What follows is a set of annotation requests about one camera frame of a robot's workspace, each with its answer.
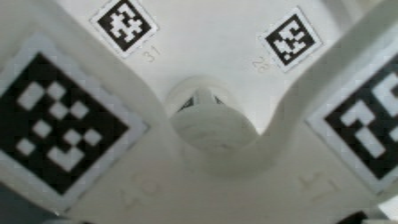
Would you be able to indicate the white cross-shaped table base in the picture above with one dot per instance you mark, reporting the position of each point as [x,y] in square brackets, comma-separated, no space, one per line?
[98,165]

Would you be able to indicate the white round table top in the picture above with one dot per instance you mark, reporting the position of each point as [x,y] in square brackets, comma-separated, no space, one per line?
[206,46]

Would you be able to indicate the white cylindrical table leg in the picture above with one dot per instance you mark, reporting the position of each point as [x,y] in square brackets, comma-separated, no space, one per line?
[210,124]

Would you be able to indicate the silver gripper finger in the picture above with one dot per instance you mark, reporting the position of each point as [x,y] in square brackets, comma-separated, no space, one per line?
[355,217]

